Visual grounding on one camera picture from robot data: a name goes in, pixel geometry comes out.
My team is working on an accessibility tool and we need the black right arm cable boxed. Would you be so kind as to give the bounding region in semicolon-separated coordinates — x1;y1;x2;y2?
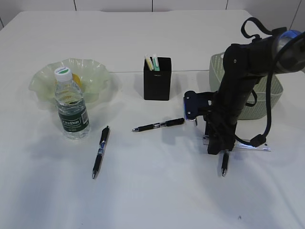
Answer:
234;17;305;148

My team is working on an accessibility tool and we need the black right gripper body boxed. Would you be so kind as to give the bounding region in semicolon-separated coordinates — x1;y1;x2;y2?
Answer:
203;105;237;148

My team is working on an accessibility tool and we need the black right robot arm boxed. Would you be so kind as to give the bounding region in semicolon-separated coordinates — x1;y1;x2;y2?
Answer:
200;31;305;155

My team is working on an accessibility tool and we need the black square pen holder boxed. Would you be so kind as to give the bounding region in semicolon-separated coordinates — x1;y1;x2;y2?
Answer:
143;57;172;101

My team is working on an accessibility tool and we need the clear plastic ruler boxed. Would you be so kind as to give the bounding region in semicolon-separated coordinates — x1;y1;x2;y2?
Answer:
202;135;272;152

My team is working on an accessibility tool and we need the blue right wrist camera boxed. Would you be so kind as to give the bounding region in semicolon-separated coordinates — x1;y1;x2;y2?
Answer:
183;91;214;124

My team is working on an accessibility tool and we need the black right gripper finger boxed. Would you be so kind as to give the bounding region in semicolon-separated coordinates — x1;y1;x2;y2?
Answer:
207;137;225;155

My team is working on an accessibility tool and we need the green woven plastic basket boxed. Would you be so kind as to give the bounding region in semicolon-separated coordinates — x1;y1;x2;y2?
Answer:
209;53;283;120

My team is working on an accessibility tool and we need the yellow-green utility knife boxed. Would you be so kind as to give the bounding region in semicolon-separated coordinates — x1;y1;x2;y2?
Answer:
144;54;154;71

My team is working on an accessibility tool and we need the translucent green ruffled plate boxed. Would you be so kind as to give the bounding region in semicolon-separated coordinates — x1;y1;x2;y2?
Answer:
29;58;113;104

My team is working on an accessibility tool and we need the mint green utility knife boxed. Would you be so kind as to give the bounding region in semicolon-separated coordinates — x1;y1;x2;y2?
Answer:
152;54;160;71

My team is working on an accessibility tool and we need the clear water bottle green label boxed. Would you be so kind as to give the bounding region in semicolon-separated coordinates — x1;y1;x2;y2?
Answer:
54;66;90;140

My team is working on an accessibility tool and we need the yellow pear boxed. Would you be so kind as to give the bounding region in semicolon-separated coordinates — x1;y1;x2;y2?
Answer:
72;73;81;88

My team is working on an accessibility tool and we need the black gel pen middle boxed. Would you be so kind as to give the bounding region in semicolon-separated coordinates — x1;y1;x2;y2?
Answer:
132;118;184;132

